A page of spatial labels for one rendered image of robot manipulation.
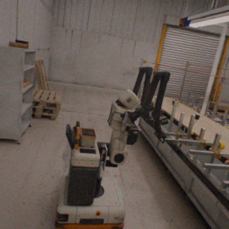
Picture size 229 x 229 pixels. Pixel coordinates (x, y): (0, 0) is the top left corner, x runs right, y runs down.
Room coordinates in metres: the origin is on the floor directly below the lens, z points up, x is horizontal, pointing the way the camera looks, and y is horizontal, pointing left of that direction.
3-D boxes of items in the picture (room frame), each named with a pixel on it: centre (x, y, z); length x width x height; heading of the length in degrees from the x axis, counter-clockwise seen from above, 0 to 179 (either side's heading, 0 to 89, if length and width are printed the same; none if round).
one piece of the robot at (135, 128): (2.09, -0.18, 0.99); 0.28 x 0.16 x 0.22; 12
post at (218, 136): (1.97, -1.01, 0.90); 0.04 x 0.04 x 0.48; 11
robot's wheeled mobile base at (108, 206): (2.03, 0.10, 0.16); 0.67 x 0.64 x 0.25; 102
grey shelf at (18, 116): (3.75, 1.77, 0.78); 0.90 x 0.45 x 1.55; 11
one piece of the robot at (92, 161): (2.01, 0.19, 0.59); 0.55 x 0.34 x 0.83; 12
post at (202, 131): (2.22, -0.96, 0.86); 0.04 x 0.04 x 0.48; 11
